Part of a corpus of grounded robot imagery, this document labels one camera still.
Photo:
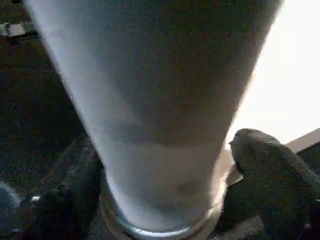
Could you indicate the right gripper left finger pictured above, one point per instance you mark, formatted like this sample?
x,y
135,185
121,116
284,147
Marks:
x,y
67,195

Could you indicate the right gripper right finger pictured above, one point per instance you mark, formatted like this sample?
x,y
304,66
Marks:
x,y
270,190

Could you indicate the white plastic table top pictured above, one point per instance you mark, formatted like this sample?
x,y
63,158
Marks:
x,y
282,75

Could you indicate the white plastic table leg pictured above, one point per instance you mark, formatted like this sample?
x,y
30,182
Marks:
x,y
150,100

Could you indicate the black mat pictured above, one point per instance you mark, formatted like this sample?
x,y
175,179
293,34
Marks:
x,y
32,100

